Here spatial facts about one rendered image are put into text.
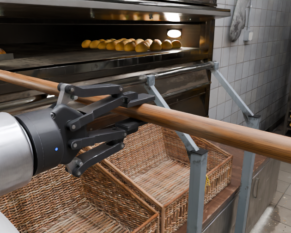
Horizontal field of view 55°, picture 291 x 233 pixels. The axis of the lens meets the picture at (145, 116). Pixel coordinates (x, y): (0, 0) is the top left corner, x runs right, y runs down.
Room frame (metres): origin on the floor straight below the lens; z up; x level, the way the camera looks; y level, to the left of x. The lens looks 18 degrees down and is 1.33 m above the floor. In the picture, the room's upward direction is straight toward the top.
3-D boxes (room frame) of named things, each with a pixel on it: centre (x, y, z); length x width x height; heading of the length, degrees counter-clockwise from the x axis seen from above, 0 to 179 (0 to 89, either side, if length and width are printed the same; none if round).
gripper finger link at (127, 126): (0.45, 0.02, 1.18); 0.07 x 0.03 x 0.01; 139
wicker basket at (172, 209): (1.18, -0.07, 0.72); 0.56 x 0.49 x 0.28; 138
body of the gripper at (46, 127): (0.33, 0.12, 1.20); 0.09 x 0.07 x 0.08; 139
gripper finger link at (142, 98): (0.45, 0.02, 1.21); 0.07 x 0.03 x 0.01; 139
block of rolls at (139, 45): (2.07, 0.10, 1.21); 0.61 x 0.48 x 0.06; 49
